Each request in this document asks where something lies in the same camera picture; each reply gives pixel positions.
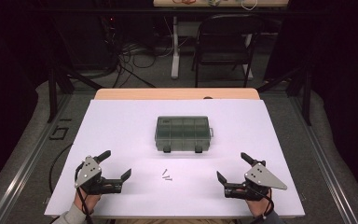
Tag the clear grey compartment organizer box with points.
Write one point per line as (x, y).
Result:
(181, 133)

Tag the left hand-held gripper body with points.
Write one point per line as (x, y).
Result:
(88, 172)

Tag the wooden table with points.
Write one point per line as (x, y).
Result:
(174, 93)

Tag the dark equipment cabinet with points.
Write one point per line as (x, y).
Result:
(87, 40)

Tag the aluminium floor rail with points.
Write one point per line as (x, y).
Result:
(326, 168)
(28, 161)

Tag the person's left hand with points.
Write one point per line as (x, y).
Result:
(85, 203)

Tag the person's right hand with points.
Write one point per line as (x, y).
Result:
(261, 207)

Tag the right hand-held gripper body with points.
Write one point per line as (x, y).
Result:
(261, 177)

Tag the black metal stand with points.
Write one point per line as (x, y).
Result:
(306, 99)
(53, 93)

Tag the wooden desk with white legs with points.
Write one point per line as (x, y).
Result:
(175, 56)

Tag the black folding chair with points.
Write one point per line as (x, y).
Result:
(227, 40)

